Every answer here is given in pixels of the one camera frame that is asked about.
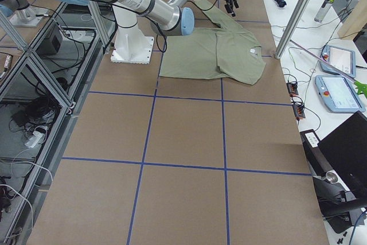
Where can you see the white power strip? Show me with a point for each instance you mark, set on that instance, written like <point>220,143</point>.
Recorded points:
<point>34,139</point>

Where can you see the clear water bottle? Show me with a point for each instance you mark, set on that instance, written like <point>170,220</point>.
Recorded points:
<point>325,7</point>

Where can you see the far blue teach pendant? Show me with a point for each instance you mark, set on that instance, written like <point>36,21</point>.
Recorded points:
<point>341,58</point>

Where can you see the black power adapter box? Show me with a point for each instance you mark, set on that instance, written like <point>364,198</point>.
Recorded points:
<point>51,43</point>

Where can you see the near blue teach pendant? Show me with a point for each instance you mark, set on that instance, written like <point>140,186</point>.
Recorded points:
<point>338,95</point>

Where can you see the aluminium frame post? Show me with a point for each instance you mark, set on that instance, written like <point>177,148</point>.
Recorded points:
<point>290,28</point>

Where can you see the reacher grabber stick green handle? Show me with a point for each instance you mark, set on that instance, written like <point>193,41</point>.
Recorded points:
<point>361,87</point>

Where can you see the blue teach pendant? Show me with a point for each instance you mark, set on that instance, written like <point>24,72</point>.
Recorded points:
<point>338,95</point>
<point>341,58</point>

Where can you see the olive green long-sleeve shirt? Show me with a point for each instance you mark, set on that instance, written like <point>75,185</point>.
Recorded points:
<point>212,53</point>

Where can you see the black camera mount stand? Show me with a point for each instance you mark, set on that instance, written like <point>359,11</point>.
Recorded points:
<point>339,207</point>

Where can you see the black laptop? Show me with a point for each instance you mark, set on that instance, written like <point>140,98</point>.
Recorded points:
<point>342,150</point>

